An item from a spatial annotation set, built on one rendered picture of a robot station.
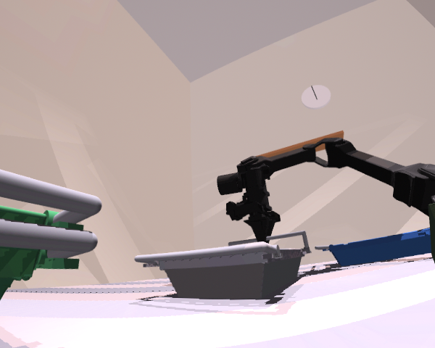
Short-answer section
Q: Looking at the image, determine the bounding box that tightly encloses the blue plastic tray with grey wire bar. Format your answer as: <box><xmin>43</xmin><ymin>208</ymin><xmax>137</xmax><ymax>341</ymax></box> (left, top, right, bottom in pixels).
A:
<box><xmin>315</xmin><ymin>228</ymin><xmax>431</xmax><ymax>266</ymax></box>

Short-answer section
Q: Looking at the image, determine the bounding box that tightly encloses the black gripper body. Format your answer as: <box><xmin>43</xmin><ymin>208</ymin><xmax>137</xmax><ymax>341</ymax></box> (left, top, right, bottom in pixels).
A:
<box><xmin>233</xmin><ymin>186</ymin><xmax>281</xmax><ymax>222</ymax></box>

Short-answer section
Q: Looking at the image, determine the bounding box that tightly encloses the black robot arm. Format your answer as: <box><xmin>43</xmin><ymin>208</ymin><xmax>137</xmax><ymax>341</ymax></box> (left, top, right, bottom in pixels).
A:
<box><xmin>217</xmin><ymin>137</ymin><xmax>435</xmax><ymax>216</ymax></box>

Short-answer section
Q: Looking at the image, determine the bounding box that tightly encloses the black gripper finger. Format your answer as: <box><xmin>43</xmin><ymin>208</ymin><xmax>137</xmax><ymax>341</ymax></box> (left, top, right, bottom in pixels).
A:
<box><xmin>244</xmin><ymin>217</ymin><xmax>270</xmax><ymax>243</ymax></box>
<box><xmin>265</xmin><ymin>220</ymin><xmax>276</xmax><ymax>244</ymax></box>

